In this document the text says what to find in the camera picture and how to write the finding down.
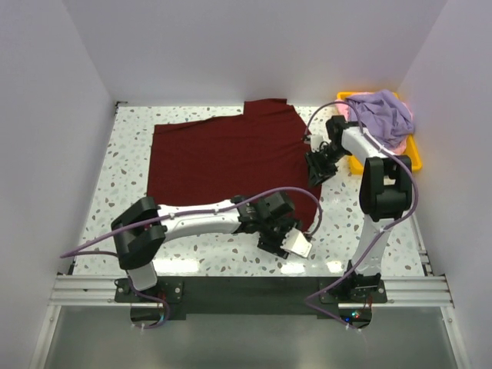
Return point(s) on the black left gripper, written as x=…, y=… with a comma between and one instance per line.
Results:
x=274, y=246

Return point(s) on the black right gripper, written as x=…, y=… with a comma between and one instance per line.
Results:
x=317, y=172

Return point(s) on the dark red t shirt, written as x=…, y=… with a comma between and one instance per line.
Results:
x=208, y=161

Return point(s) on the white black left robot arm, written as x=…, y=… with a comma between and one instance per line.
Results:
x=140, y=231

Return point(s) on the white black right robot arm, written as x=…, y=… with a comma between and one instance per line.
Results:
x=385, y=197

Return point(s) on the yellow plastic bin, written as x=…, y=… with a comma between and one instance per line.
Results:
x=408, y=147

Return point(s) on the pink t shirt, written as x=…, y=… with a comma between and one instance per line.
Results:
x=403, y=148

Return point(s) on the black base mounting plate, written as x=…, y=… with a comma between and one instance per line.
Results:
x=177, y=297

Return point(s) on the lavender t shirt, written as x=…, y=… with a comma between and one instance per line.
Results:
x=388, y=115

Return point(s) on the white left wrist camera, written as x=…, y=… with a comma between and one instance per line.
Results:
x=296, y=243

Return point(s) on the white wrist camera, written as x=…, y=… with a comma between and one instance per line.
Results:
x=296, y=243
x=315, y=142

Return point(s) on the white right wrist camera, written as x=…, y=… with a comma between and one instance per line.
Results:
x=315, y=142

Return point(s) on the aluminium extrusion rail frame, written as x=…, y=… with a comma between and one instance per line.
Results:
x=417, y=328

